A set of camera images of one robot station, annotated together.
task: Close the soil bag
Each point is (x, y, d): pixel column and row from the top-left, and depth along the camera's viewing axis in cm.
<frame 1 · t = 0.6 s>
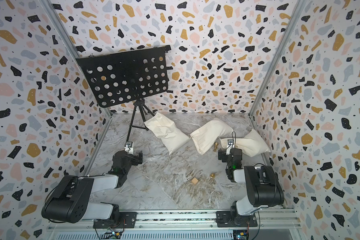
left hand: (134, 150, 92), fingers open
right hand: (230, 148, 95), fingers open
cream soil bag left: (170, 135, 99), point 9 cm above the table
cream soil bag middle: (206, 135, 103), point 7 cm above the table
cream soil bag right: (252, 144, 98), point 7 cm above the table
small wooden cube: (194, 180, 87), point 2 cm above the table
brass fitting front: (212, 175, 89), point 2 cm above the table
brass fitting rear: (215, 146, 104), on the table

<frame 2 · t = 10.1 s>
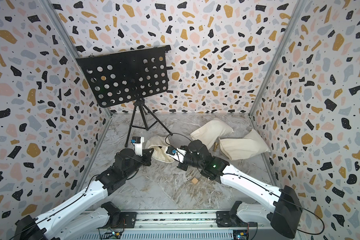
left hand: (154, 149, 77), fingers closed
right hand: (171, 153, 71), fingers closed
cream soil bag left: (159, 145, 79), point 22 cm above the table
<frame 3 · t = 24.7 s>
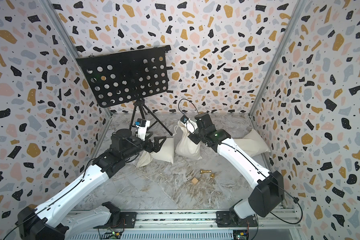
left hand: (159, 134, 71), fingers open
right hand: (192, 128, 80), fingers closed
cream soil bag middle: (186, 146, 86), point 16 cm above the table
brass fitting rear: (202, 171, 91), point 3 cm above the table
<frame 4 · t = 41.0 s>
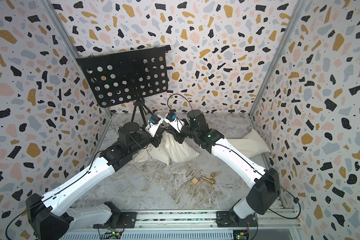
left hand: (165, 126, 69), fingers closed
right hand: (168, 128, 72), fingers closed
brass fitting rear: (210, 180, 88), on the table
